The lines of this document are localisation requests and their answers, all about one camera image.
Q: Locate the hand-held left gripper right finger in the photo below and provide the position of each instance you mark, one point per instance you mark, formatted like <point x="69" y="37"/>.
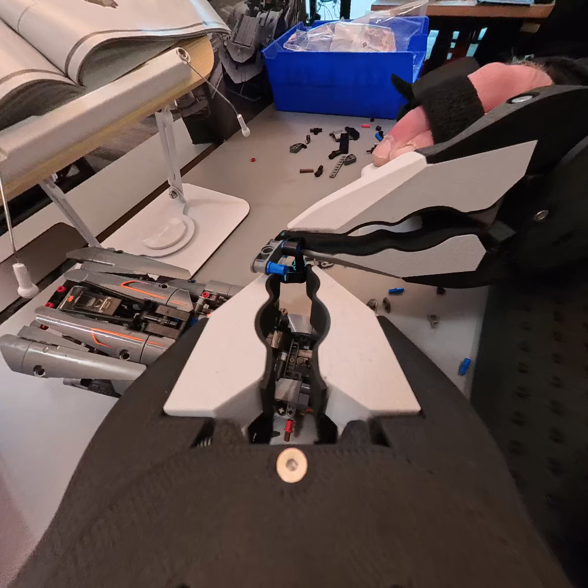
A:
<point x="367" y="367"/>

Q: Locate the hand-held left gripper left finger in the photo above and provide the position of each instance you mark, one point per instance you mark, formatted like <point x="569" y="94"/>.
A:
<point x="216" y="367"/>

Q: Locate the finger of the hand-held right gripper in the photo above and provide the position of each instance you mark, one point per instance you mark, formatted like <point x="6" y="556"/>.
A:
<point x="436" y="262"/>
<point x="413" y="193"/>

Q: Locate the grey lego car model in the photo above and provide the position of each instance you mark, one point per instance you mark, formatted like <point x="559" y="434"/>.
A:
<point x="115" y="321"/>

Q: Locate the black lego assembly blue pins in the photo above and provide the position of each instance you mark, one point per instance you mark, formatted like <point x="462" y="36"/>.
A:
<point x="275" y="268"/>

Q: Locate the dark lego set box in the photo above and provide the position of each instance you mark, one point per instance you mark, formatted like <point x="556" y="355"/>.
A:
<point x="243" y="46"/>

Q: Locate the person's right hand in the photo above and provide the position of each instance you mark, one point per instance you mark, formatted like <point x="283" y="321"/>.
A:
<point x="404" y="133"/>

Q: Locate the blue plastic bin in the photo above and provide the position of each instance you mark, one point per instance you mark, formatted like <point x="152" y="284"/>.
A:
<point x="330" y="87"/>

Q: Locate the white metal book stand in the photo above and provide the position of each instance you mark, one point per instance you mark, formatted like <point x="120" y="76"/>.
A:
<point x="206" y="216"/>

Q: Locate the crumpled clear plastic bags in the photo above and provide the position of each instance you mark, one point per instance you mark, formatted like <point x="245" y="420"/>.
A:
<point x="349" y="34"/>

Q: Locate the black dimpled mat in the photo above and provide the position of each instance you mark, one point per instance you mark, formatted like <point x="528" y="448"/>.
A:
<point x="542" y="413"/>

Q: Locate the open instruction booklet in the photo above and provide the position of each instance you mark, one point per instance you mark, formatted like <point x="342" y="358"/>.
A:
<point x="92" y="36"/>

